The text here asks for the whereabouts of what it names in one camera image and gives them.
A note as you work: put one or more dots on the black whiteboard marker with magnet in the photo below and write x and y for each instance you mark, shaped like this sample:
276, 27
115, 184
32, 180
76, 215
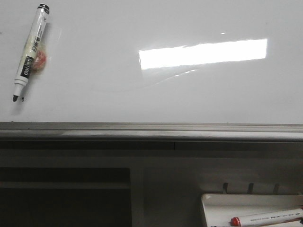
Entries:
30, 50

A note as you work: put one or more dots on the white whiteboard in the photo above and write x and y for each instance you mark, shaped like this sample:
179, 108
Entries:
156, 70

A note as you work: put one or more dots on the red capped whiteboard marker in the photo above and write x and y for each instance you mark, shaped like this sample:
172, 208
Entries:
267, 218

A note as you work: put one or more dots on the white plastic marker tray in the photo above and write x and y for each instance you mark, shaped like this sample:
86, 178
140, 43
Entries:
219, 209

